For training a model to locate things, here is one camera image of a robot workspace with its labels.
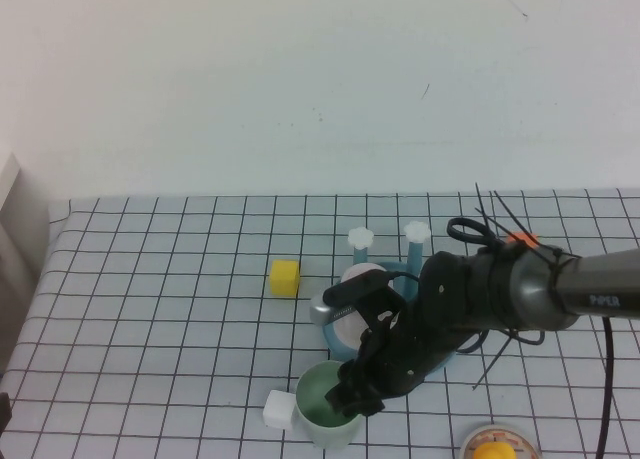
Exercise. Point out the blue cup stand with pegs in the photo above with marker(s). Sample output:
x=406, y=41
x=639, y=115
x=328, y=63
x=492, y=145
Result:
x=415, y=251

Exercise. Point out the white cube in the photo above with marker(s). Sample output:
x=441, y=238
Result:
x=278, y=410

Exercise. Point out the orange cube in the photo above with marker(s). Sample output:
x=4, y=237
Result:
x=522, y=239

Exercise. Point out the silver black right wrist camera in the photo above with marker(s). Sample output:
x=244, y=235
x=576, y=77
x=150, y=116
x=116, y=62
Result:
x=350, y=289

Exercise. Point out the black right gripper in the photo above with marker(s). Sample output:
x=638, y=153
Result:
x=405, y=359

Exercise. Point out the round printed plate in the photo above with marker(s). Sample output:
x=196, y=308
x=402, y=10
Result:
x=470, y=441

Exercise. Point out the black zip tie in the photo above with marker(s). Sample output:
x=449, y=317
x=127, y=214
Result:
x=484, y=209
x=492, y=364
x=512, y=216

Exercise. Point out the white side panel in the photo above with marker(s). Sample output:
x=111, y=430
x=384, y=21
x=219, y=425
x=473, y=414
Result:
x=15, y=259

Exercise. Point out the yellow cube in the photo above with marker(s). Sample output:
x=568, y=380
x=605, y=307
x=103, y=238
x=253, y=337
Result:
x=284, y=279

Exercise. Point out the blue checkered tablecloth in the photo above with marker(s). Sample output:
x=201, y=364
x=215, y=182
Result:
x=150, y=304

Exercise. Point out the light green cup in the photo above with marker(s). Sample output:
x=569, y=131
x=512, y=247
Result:
x=320, y=429

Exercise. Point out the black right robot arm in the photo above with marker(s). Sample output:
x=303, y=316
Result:
x=530, y=289

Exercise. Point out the pink speckled cup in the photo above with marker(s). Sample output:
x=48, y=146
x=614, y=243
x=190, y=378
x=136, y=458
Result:
x=350, y=329

